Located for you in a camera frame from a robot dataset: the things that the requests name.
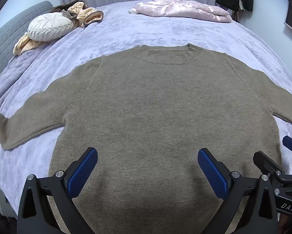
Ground black clothes on hanger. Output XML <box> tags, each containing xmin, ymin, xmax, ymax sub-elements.
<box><xmin>215</xmin><ymin>0</ymin><xmax>241</xmax><ymax>11</ymax></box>

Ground grey quilted headboard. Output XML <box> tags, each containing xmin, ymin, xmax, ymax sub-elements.
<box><xmin>0</xmin><ymin>1</ymin><xmax>54</xmax><ymax>86</ymax></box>

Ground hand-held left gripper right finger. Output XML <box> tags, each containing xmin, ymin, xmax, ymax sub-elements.
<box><xmin>198</xmin><ymin>148</ymin><xmax>279</xmax><ymax>234</ymax></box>

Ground beige garment with brown trim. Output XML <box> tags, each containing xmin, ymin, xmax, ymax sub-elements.
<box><xmin>13</xmin><ymin>0</ymin><xmax>104</xmax><ymax>56</ymax></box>

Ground round white pleated pillow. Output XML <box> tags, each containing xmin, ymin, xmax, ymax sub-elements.
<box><xmin>27</xmin><ymin>13</ymin><xmax>75</xmax><ymax>42</ymax></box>

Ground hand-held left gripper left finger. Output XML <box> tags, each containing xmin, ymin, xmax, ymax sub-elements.
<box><xmin>17</xmin><ymin>147</ymin><xmax>98</xmax><ymax>234</ymax></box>

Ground lavender plush bed blanket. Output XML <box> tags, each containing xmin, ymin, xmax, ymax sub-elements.
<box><xmin>0</xmin><ymin>0</ymin><xmax>292</xmax><ymax>216</ymax></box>

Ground pink satin puffer jacket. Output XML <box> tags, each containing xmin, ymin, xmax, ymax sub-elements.
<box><xmin>129</xmin><ymin>0</ymin><xmax>232</xmax><ymax>23</ymax></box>

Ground olive brown knit sweater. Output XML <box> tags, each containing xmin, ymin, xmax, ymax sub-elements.
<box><xmin>0</xmin><ymin>43</ymin><xmax>292</xmax><ymax>234</ymax></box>

